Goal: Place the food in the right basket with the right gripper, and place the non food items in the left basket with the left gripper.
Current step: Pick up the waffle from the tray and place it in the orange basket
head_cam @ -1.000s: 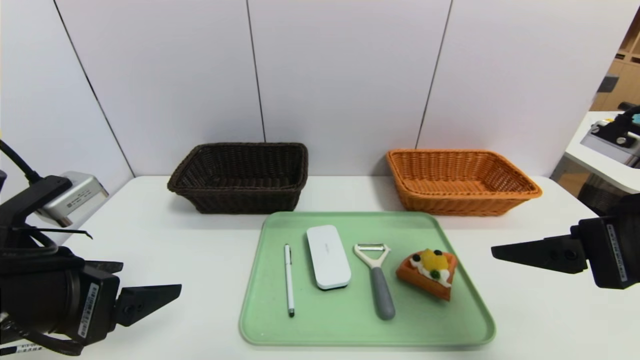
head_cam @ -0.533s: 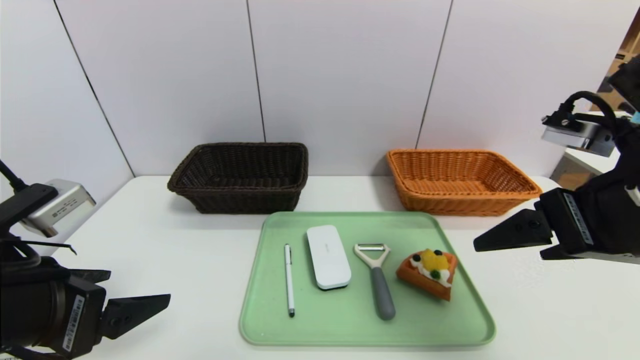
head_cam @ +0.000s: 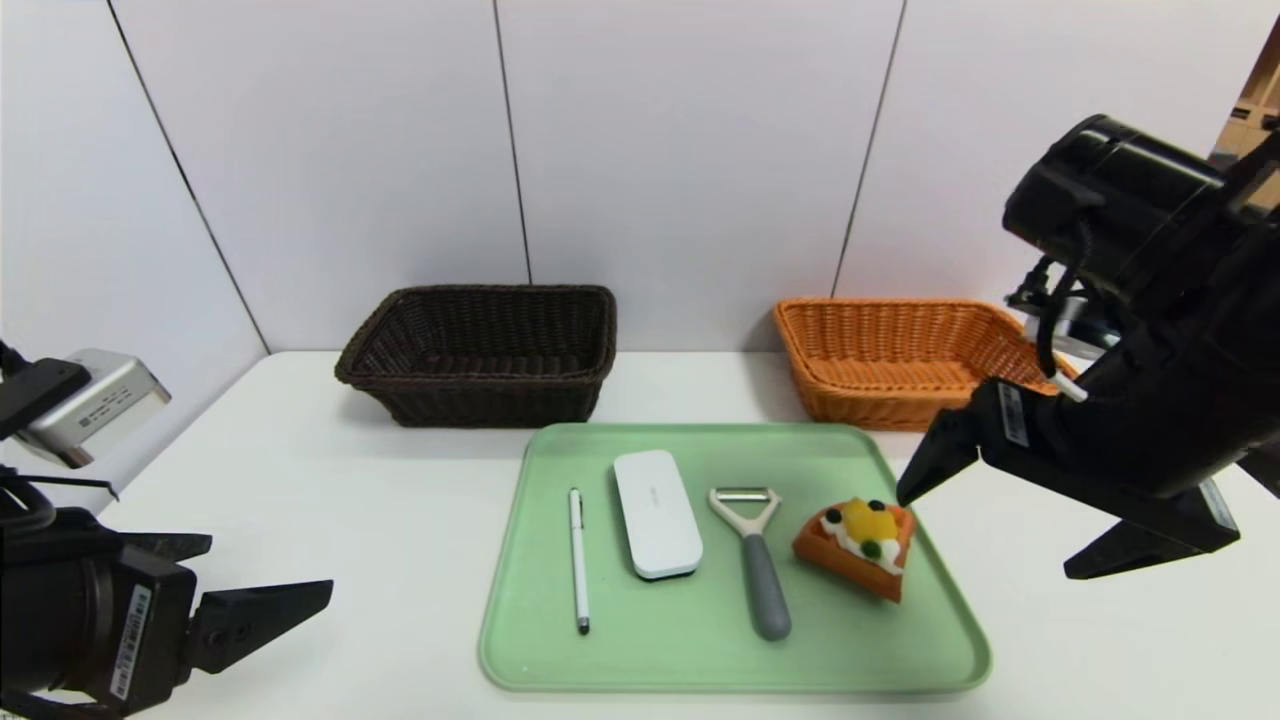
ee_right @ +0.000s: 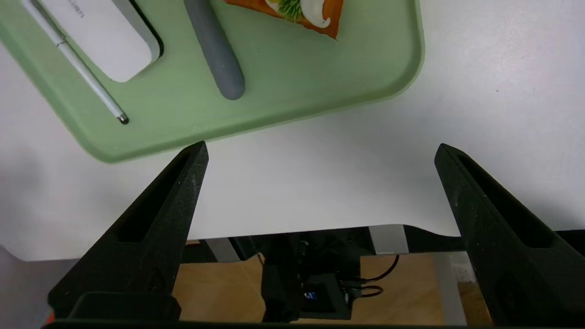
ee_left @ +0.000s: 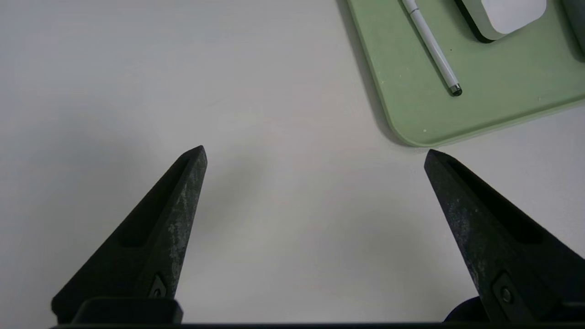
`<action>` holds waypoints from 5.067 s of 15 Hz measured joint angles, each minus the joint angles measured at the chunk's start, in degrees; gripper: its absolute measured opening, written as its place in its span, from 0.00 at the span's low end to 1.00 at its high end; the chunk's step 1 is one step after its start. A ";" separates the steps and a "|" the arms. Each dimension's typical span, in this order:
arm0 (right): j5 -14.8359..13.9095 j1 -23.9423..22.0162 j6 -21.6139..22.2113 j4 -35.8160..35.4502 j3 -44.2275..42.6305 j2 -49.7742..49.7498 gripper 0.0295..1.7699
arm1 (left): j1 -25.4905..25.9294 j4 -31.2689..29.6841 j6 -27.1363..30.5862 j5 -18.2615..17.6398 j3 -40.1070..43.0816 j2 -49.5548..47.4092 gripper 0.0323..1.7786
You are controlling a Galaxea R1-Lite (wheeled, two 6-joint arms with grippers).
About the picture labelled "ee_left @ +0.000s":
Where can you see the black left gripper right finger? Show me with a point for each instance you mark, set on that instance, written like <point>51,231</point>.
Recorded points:
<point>502,256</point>

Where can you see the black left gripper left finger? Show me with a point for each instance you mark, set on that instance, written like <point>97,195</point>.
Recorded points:
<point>151,237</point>

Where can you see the white stylus pen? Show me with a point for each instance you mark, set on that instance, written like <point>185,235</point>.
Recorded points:
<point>432,43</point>

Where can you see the light green plastic tray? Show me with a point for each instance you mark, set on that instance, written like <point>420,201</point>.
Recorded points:
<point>502,87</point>

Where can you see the white rectangular case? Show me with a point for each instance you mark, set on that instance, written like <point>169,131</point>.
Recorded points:
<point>507,16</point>

